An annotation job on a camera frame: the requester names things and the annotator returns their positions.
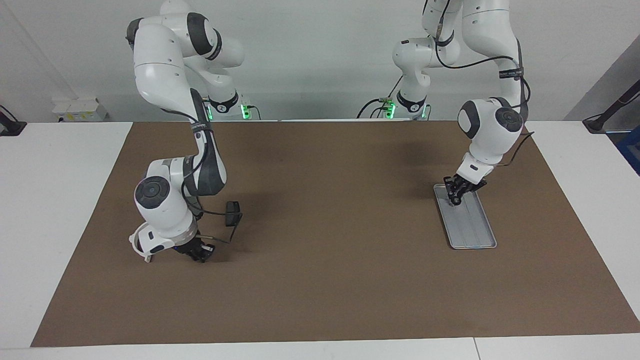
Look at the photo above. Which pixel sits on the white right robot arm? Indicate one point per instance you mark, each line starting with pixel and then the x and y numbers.
pixel 160 210

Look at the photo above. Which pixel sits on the silver metal tray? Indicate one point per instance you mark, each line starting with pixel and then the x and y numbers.
pixel 472 225

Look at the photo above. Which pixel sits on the black table clamp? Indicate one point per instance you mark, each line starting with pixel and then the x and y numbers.
pixel 12 127

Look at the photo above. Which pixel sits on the white curved plastic bracket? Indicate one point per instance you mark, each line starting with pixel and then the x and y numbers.
pixel 133 244

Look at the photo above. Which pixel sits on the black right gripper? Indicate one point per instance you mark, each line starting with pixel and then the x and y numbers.
pixel 195 247

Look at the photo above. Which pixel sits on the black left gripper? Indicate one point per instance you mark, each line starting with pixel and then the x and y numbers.
pixel 465 185

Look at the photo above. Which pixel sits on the white cardboard box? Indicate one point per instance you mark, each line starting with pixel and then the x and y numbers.
pixel 80 110

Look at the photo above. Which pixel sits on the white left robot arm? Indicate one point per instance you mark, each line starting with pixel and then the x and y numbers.
pixel 490 135

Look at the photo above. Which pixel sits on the rectangular dark brake pad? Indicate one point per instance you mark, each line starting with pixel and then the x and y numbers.
pixel 233 213

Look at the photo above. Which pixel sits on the brown table mat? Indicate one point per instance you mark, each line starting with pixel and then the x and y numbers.
pixel 320 280

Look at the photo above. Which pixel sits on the blue bin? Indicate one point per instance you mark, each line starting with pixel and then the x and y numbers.
pixel 631 150

